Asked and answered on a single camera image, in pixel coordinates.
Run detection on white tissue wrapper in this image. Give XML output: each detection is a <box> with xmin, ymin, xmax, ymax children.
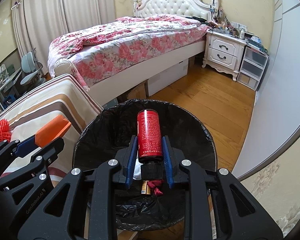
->
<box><xmin>133</xmin><ymin>159</ymin><xmax>142</xmax><ymax>180</ymax></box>

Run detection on dark red wrapper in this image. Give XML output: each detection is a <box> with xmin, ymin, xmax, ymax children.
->
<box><xmin>147</xmin><ymin>179</ymin><xmax>164</xmax><ymax>196</ymax></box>

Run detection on brown bottle gold label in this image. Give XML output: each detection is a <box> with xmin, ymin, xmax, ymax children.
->
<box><xmin>141</xmin><ymin>180</ymin><xmax>152</xmax><ymax>195</ymax></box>

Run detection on red foam fruit net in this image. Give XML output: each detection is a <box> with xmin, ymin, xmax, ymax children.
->
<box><xmin>0</xmin><ymin>119</ymin><xmax>12</xmax><ymax>143</ymax></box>

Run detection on orange rectangular sponge block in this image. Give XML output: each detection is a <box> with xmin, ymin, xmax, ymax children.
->
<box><xmin>34</xmin><ymin>115</ymin><xmax>71</xmax><ymax>148</ymax></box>

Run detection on red can black cap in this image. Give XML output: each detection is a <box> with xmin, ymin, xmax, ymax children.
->
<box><xmin>137</xmin><ymin>109</ymin><xmax>163</xmax><ymax>180</ymax></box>

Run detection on black lined trash bin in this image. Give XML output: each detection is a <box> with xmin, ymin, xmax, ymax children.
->
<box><xmin>72</xmin><ymin>99</ymin><xmax>217</xmax><ymax>231</ymax></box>

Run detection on striped bed sheet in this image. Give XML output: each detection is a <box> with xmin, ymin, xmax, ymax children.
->
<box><xmin>0</xmin><ymin>74</ymin><xmax>138</xmax><ymax>240</ymax></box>

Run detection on grey blue desk chair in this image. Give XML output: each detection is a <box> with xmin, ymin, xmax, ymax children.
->
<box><xmin>20</xmin><ymin>49</ymin><xmax>46</xmax><ymax>92</ymax></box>

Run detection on white round bedpost knob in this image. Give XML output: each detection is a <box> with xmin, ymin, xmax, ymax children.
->
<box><xmin>54</xmin><ymin>59</ymin><xmax>73</xmax><ymax>76</ymax></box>

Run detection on white under-bed storage box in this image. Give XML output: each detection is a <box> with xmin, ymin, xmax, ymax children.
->
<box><xmin>146</xmin><ymin>59</ymin><xmax>189</xmax><ymax>96</ymax></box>

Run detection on pink floral quilt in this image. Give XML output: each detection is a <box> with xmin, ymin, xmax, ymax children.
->
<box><xmin>47</xmin><ymin>14</ymin><xmax>209</xmax><ymax>90</ymax></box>

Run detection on white two-drawer nightstand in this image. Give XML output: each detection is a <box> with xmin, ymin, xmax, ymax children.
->
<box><xmin>202</xmin><ymin>29</ymin><xmax>246</xmax><ymax>82</ymax></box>

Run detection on clear plastic drawer unit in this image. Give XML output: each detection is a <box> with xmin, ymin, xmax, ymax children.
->
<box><xmin>237</xmin><ymin>46</ymin><xmax>269</xmax><ymax>91</ymax></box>

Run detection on beige curtains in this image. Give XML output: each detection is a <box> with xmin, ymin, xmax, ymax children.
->
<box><xmin>11</xmin><ymin>0</ymin><xmax>115</xmax><ymax>74</ymax></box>

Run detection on white bed with headboard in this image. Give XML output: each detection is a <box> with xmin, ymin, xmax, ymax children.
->
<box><xmin>47</xmin><ymin>0</ymin><xmax>213</xmax><ymax>104</ymax></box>

